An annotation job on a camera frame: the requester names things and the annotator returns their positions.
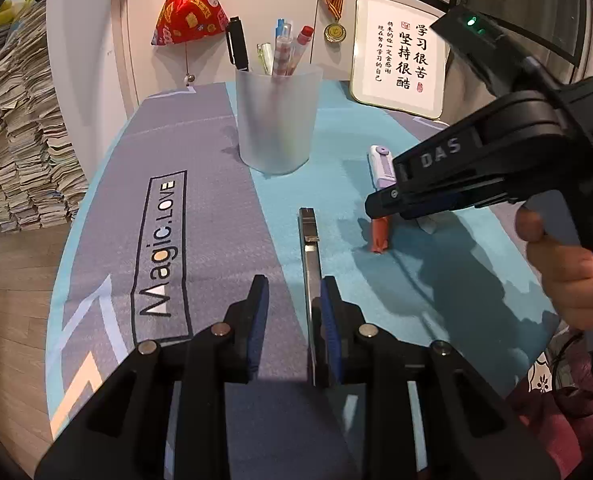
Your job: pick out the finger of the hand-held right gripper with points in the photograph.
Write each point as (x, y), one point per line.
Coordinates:
(426, 200)

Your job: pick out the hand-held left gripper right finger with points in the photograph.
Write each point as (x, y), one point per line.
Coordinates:
(330, 332)

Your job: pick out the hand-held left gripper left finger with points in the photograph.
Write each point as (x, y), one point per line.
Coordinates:
(256, 332)

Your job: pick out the orange marker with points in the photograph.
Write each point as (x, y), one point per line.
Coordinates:
(379, 237)

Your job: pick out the translucent pen cup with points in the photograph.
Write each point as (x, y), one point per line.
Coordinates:
(276, 125)

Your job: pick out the blue pen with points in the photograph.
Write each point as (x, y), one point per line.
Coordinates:
(280, 27)

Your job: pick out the person's right hand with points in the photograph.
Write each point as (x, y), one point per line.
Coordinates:
(566, 280)

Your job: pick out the purple white correction tape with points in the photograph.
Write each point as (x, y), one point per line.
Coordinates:
(380, 165)

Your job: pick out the gold framed calligraphy sign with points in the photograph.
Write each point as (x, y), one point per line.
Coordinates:
(401, 50)

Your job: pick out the blue grey printed table mat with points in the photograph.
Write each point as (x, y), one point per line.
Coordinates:
(201, 160)

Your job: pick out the gold medal with striped ribbon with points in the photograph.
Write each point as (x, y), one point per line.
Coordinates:
(335, 33)

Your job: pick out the red checkered pen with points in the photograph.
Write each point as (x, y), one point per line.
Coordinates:
(281, 60)

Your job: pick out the red capped pen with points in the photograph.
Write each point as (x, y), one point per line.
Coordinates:
(304, 35)

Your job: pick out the white floral cloth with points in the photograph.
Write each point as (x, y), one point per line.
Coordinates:
(541, 375)

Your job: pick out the green pen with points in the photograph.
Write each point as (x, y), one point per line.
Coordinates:
(265, 57)

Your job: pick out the black pen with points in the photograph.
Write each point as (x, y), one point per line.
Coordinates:
(236, 45)

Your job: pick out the maroon clothing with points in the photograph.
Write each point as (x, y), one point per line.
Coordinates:
(576, 425)

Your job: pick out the red pyramid hanging ornament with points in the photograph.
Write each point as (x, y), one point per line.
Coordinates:
(191, 10)

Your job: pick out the tall pile of papers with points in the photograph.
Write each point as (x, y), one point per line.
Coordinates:
(21, 135)

